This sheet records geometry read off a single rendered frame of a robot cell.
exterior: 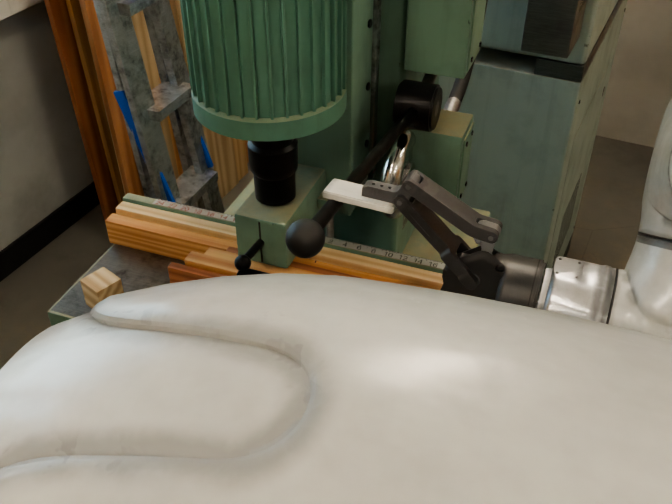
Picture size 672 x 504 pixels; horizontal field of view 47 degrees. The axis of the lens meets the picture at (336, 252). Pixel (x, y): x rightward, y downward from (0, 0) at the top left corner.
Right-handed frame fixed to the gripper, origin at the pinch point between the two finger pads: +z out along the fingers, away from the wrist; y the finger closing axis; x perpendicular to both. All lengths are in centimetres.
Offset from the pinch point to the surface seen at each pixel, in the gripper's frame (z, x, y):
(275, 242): 12.0, -11.9, -8.8
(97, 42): 114, -117, -29
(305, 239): -0.5, 9.7, 7.1
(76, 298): 37.7, -4.9, -20.2
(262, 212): 14.3, -13.0, -5.7
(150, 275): 31.0, -12.4, -19.4
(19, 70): 142, -115, -41
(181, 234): 28.7, -17.3, -14.9
